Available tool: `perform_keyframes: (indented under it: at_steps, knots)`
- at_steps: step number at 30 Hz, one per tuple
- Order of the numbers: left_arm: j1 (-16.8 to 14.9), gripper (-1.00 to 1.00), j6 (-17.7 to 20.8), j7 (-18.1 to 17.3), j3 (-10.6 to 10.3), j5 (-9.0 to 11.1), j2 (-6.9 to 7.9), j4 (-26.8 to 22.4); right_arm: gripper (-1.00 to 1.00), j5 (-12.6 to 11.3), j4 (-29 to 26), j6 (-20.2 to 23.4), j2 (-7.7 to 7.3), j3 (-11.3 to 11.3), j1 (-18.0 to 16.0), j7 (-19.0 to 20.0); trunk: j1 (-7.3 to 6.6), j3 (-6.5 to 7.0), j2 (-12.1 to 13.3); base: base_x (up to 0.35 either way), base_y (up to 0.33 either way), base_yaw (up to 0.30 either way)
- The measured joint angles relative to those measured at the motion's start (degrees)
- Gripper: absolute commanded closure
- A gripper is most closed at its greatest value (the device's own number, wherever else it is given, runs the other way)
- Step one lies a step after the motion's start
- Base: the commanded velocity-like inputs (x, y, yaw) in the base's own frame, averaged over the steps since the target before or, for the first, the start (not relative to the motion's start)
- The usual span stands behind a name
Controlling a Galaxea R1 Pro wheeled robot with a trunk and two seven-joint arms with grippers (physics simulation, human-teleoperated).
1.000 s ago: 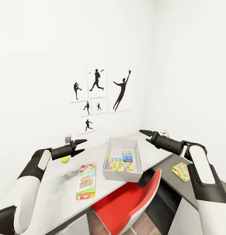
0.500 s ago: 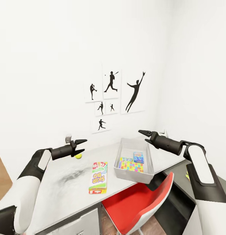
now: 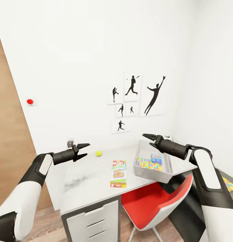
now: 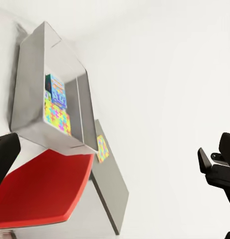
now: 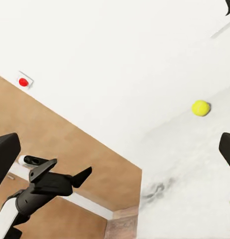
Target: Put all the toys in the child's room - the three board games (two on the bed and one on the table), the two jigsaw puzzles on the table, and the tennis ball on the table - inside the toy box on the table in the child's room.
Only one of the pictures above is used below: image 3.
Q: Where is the board game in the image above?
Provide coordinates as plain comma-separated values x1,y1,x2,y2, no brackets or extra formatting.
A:
151,154,162,165
110,160,127,188
138,158,152,166

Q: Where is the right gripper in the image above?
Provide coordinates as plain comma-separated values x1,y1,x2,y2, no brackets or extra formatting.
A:
142,134,178,156

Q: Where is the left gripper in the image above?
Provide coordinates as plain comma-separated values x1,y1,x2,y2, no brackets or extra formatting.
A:
60,143,90,163

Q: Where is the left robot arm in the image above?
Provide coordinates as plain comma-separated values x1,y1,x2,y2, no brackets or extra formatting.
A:
0,137,90,242

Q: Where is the jigsaw puzzle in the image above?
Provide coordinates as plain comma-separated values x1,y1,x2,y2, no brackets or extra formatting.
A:
140,162,162,171
222,177,233,192

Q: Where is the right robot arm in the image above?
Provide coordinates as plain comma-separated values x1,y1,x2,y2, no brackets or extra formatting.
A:
142,132,233,242

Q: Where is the tennis ball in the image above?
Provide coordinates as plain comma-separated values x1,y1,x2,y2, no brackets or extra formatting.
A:
96,151,102,157

